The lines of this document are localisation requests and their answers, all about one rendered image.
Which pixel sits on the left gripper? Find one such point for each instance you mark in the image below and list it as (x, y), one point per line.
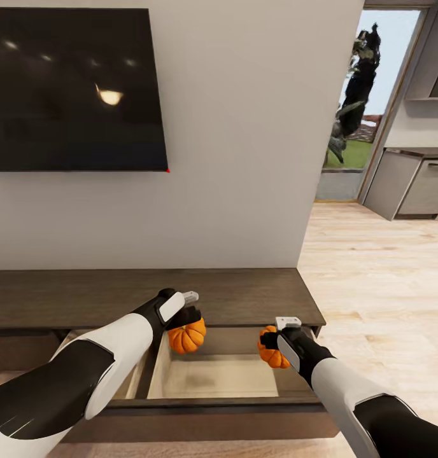
(191, 315)

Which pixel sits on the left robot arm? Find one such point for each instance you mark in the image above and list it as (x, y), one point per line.
(38, 408)

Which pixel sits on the pumpkin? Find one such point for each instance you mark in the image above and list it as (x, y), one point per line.
(187, 338)
(273, 357)

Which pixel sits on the fixed window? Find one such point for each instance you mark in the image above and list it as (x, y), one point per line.
(383, 47)

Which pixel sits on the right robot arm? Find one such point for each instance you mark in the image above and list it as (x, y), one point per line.
(375, 422)

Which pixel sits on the wall mounted tv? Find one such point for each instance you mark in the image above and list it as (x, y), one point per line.
(79, 91)

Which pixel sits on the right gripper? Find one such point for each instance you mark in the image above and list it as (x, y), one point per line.
(269, 339)

